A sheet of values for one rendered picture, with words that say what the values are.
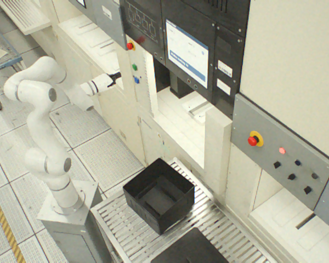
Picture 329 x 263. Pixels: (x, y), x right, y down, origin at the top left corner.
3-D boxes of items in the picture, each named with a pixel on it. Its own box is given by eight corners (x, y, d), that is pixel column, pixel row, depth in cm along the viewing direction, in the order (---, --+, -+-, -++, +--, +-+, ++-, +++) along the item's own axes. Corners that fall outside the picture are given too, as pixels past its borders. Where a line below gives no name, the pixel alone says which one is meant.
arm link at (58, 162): (48, 161, 185) (77, 166, 182) (35, 176, 176) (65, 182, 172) (25, 74, 156) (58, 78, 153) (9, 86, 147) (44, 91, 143)
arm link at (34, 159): (64, 193, 184) (50, 165, 166) (32, 186, 188) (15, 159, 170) (74, 174, 192) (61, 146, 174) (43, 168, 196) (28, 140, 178)
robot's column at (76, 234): (71, 270, 253) (35, 218, 196) (84, 234, 271) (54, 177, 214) (109, 276, 248) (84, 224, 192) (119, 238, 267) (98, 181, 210)
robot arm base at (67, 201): (46, 212, 198) (35, 195, 185) (58, 184, 211) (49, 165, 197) (78, 216, 195) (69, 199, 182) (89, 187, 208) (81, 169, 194)
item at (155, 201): (162, 174, 211) (159, 156, 198) (196, 202, 196) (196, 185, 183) (125, 204, 199) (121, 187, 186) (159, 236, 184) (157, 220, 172)
